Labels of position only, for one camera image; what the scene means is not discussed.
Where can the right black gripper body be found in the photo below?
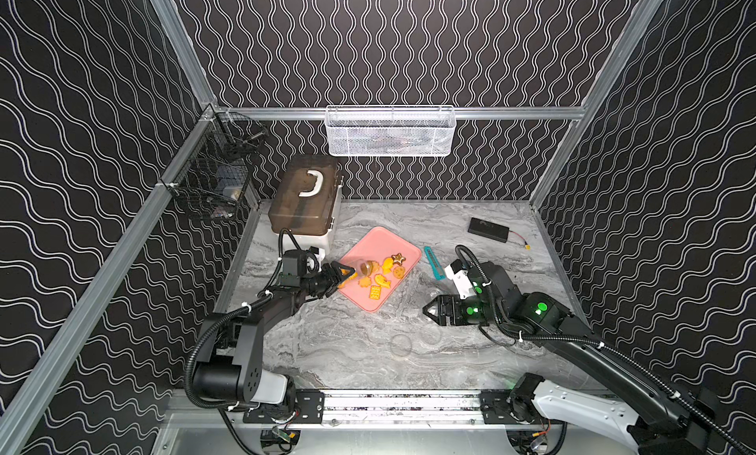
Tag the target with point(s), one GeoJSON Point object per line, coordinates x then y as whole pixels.
{"type": "Point", "coordinates": [464, 311]}

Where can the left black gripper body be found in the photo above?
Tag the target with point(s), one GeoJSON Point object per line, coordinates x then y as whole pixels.
{"type": "Point", "coordinates": [320, 280]}

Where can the clear jar orange cookies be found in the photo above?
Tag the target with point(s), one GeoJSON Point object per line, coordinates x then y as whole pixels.
{"type": "Point", "coordinates": [355, 275]}

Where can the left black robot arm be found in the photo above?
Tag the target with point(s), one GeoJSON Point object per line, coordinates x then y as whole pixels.
{"type": "Point", "coordinates": [225, 369]}

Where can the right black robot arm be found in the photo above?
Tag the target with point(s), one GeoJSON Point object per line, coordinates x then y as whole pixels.
{"type": "Point", "coordinates": [649, 414]}

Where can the teal utility knife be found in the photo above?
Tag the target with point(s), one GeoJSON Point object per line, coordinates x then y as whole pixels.
{"type": "Point", "coordinates": [437, 268]}

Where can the orange fish cookie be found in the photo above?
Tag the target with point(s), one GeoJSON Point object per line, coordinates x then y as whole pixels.
{"type": "Point", "coordinates": [382, 281]}

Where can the pink plastic tray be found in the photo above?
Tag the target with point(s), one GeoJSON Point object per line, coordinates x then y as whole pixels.
{"type": "Point", "coordinates": [378, 244]}

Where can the yellow square waffle cookie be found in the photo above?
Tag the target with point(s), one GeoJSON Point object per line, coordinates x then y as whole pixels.
{"type": "Point", "coordinates": [375, 293]}

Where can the brown lid storage box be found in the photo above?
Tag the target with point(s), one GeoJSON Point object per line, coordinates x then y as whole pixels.
{"type": "Point", "coordinates": [307, 202]}

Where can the black battery pack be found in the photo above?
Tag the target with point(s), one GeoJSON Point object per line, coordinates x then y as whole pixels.
{"type": "Point", "coordinates": [489, 230]}

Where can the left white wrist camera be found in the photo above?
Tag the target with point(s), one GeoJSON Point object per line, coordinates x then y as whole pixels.
{"type": "Point", "coordinates": [318, 254]}

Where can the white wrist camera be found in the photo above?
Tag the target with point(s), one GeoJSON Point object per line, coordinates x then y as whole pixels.
{"type": "Point", "coordinates": [457, 272]}
{"type": "Point", "coordinates": [318, 254]}

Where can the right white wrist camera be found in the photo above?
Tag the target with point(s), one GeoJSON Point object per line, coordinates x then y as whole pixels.
{"type": "Point", "coordinates": [457, 272]}

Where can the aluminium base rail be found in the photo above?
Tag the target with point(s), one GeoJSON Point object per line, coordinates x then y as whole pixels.
{"type": "Point", "coordinates": [448, 409]}

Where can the white wire basket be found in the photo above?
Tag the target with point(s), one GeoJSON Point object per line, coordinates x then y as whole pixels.
{"type": "Point", "coordinates": [390, 130]}

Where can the black wire basket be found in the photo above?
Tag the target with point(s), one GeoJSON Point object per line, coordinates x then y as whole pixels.
{"type": "Point", "coordinates": [216, 183]}

